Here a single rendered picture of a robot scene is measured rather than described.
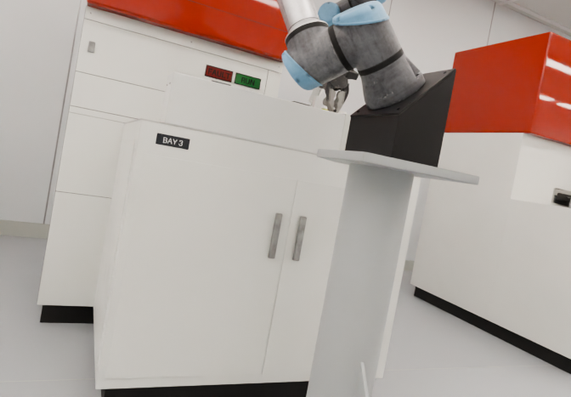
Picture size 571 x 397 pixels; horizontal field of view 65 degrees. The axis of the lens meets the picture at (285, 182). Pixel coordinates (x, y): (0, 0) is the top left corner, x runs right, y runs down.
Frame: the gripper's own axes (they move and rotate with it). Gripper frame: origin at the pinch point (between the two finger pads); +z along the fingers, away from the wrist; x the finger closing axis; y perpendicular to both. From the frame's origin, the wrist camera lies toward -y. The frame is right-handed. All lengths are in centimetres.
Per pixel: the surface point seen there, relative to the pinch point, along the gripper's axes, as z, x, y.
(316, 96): -6.5, 0.9, 13.2
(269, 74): -18, 7, 48
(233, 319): 69, 33, -13
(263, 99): 2.6, 31.9, -14.0
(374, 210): 29, 16, -52
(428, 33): -117, -199, 195
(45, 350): 94, 83, 29
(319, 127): 7.9, 12.5, -13.9
